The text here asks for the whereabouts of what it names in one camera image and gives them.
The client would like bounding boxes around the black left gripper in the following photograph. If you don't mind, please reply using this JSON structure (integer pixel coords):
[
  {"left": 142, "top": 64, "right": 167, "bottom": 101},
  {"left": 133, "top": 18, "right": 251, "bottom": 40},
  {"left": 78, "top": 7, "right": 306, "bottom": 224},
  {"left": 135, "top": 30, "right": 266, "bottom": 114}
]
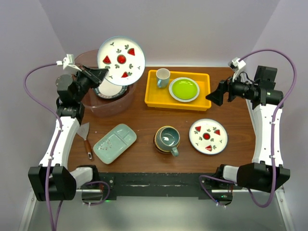
[{"left": 73, "top": 64, "right": 107, "bottom": 103}]

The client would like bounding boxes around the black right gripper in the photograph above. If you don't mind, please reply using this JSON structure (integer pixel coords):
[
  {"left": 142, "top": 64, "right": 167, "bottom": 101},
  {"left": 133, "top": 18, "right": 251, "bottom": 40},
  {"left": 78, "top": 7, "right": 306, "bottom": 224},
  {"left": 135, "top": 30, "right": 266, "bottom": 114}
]
[{"left": 205, "top": 70, "right": 257, "bottom": 106}]

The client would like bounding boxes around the teal rim lettered plate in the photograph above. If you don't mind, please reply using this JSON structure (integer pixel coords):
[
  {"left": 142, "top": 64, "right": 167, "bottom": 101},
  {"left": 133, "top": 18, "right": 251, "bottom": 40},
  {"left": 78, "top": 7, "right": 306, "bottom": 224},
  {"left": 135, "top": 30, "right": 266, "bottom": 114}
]
[{"left": 93, "top": 79, "right": 128, "bottom": 99}]

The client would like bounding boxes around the strawberry pattern white plate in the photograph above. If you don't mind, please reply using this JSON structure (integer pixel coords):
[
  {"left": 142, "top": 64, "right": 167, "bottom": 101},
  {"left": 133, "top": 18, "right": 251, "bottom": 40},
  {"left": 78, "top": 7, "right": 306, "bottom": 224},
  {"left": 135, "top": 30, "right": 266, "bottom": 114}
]
[{"left": 97, "top": 36, "right": 145, "bottom": 86}]

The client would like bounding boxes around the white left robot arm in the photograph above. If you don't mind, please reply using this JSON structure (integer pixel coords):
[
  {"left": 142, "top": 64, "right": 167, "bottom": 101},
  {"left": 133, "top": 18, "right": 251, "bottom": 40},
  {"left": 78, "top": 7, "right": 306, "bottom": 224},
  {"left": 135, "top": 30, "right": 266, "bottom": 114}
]
[{"left": 28, "top": 65, "right": 108, "bottom": 201}]

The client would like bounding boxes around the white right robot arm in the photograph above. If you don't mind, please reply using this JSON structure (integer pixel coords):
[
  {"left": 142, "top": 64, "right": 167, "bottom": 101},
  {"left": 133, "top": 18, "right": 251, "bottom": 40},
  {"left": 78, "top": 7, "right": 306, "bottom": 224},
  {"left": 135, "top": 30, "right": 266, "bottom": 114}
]
[{"left": 206, "top": 64, "right": 290, "bottom": 193}]

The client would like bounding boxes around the transparent pink plastic bin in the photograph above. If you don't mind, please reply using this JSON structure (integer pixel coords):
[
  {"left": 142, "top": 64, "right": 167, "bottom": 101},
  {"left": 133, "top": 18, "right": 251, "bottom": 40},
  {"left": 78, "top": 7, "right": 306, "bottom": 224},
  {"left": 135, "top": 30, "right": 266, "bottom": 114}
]
[{"left": 75, "top": 50, "right": 137, "bottom": 117}]

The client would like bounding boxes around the lime green small plate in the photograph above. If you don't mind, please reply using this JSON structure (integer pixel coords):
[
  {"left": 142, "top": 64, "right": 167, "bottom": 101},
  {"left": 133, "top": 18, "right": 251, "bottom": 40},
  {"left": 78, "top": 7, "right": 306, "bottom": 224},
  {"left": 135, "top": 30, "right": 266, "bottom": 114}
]
[{"left": 171, "top": 79, "right": 198, "bottom": 100}]

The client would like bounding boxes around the white scalloped plate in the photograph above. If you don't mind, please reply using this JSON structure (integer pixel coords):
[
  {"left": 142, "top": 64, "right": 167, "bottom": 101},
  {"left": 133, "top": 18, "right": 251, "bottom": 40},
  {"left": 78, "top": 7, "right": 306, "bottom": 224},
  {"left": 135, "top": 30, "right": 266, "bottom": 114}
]
[{"left": 168, "top": 77, "right": 200, "bottom": 103}]

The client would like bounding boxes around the light blue ceramic mug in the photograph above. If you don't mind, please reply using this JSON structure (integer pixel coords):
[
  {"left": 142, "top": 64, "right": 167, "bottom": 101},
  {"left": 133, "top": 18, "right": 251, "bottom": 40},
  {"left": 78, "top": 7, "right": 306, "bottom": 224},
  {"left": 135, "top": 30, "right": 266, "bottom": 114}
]
[{"left": 156, "top": 68, "right": 170, "bottom": 89}]

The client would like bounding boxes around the yellow plastic tray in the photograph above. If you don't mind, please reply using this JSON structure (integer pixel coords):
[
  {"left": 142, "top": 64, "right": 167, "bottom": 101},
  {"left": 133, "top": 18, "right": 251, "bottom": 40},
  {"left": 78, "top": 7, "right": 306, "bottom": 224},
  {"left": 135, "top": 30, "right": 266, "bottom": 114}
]
[{"left": 144, "top": 70, "right": 211, "bottom": 111}]

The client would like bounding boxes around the teal glazed mug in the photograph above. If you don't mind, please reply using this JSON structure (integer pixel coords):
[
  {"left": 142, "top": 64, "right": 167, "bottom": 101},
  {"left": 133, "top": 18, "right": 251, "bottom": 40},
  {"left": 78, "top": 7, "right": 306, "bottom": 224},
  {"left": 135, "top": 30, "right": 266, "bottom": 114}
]
[{"left": 155, "top": 126, "right": 180, "bottom": 157}]

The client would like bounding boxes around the mint green divided dish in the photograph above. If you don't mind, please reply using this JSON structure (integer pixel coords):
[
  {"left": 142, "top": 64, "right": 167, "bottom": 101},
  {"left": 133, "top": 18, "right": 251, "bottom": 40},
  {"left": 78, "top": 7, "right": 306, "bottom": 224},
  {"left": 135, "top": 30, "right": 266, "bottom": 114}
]
[{"left": 93, "top": 124, "right": 137, "bottom": 164}]

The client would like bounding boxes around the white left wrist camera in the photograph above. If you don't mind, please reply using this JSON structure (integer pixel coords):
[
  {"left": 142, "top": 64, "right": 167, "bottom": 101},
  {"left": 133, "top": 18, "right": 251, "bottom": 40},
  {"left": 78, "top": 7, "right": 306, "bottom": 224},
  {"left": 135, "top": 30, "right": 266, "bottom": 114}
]
[{"left": 56, "top": 54, "right": 81, "bottom": 73}]

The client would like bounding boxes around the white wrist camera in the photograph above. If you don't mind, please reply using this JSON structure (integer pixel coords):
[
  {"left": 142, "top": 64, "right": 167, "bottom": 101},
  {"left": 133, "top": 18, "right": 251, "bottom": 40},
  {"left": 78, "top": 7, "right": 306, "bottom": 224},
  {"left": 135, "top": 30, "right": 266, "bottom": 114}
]
[
  {"left": 56, "top": 54, "right": 81, "bottom": 73},
  {"left": 228, "top": 57, "right": 246, "bottom": 82}
]

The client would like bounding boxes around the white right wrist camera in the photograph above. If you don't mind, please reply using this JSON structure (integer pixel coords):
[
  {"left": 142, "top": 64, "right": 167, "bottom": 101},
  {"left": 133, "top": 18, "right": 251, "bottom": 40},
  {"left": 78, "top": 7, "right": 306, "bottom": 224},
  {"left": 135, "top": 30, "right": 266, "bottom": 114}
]
[{"left": 228, "top": 57, "right": 246, "bottom": 82}]

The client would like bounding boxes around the wooden handled metal scraper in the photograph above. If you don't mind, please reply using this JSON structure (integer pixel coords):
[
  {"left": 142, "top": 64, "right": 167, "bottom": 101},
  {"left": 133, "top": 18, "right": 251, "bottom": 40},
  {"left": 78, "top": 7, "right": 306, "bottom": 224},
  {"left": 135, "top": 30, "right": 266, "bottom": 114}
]
[{"left": 77, "top": 122, "right": 93, "bottom": 160}]

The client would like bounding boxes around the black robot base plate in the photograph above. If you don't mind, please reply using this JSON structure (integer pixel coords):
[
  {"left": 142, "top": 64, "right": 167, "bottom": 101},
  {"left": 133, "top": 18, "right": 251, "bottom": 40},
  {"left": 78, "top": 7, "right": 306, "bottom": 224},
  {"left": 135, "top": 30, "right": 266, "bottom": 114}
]
[{"left": 72, "top": 172, "right": 243, "bottom": 207}]

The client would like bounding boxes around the aluminium frame rail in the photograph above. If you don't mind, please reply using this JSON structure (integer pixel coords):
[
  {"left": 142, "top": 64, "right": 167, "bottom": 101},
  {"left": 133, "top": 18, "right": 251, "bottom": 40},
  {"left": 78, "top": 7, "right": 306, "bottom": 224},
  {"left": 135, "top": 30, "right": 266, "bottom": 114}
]
[{"left": 271, "top": 186, "right": 295, "bottom": 231}]

